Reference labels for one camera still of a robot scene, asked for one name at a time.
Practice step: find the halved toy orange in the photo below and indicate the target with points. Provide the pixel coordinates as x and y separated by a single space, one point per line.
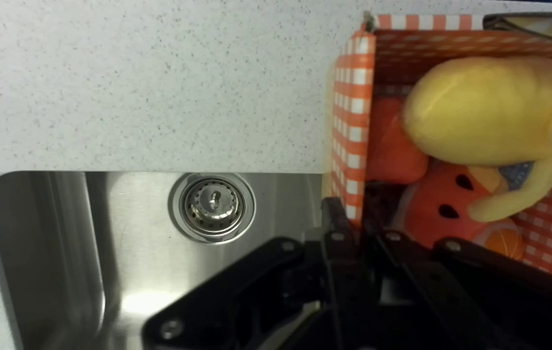
504 243

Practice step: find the toy watermelon slice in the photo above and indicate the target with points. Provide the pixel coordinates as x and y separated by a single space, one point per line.
438 194

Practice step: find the yellow toy banana bunch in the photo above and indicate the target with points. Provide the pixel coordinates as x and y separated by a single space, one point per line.
483 109

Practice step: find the metal sink drain strainer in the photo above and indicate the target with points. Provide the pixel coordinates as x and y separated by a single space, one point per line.
213 206

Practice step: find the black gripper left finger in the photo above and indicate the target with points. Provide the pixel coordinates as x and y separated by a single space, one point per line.
341 291

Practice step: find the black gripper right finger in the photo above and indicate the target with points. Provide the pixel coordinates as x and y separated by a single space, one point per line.
483 303

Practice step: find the orange checkered cardboard box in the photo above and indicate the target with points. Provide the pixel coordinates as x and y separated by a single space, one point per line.
355 97

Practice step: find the stainless steel sink basin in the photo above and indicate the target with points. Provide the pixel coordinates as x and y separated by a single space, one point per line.
44 258

